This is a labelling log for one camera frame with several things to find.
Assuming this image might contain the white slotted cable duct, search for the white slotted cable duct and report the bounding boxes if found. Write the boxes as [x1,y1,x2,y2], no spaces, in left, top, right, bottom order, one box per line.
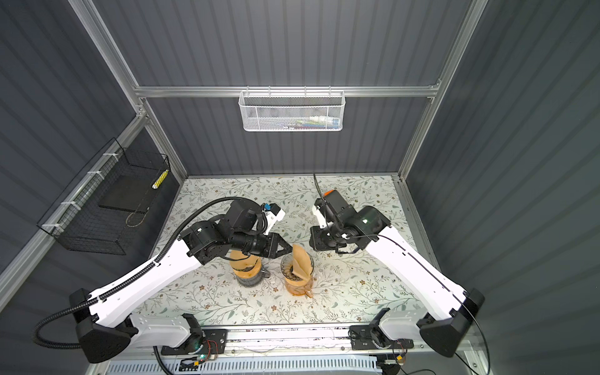
[106,357,381,375]

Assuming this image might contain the white wire basket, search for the white wire basket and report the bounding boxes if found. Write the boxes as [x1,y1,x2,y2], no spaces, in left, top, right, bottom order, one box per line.
[238,92,346,132]

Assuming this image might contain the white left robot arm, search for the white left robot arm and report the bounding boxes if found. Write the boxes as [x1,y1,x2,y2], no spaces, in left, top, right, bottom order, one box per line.
[75,197,292,363]

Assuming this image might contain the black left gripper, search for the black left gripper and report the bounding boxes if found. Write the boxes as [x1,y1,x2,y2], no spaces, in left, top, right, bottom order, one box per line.
[230,230,294,257]

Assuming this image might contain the bamboo ring holder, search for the bamboo ring holder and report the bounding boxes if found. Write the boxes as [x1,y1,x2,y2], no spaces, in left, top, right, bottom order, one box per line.
[284,274,313,287]
[232,262,262,279]

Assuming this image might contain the black corrugated cable conduit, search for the black corrugated cable conduit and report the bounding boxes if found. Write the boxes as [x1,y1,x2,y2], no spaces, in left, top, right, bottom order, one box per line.
[32,196,245,350]

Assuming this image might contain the black wire basket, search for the black wire basket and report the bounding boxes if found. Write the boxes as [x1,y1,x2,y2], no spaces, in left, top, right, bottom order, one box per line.
[37,142,170,256]

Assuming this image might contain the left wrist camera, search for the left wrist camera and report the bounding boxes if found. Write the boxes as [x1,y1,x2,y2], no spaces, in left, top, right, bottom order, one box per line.
[263,203,285,235]

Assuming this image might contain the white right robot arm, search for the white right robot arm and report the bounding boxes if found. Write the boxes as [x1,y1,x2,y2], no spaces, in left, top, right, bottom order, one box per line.
[309,190,485,358]

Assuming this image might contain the black flat pad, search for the black flat pad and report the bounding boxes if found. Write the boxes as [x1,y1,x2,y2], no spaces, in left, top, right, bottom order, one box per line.
[98,176,158,214]

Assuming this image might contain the yellow marker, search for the yellow marker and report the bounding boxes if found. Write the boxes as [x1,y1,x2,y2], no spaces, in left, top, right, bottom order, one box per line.
[152,169,170,190]

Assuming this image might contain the orange glass carafe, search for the orange glass carafe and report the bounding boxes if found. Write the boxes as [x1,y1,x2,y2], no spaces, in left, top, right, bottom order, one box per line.
[284,280,313,298]

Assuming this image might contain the grey glass carafe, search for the grey glass carafe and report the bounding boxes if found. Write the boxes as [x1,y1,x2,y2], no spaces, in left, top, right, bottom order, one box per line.
[235,270,271,288]

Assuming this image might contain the grey glass dripper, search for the grey glass dripper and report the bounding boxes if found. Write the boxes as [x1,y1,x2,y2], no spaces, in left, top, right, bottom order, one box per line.
[281,254,314,279]

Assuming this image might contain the items in white basket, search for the items in white basket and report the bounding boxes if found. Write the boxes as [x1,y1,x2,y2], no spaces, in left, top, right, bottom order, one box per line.
[280,116,342,130]

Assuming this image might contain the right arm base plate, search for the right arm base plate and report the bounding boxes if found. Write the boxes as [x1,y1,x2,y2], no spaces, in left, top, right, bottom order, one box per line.
[348,324,415,350]

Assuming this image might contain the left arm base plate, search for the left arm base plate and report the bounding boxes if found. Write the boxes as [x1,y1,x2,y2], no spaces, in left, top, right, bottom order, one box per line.
[160,329,228,356]

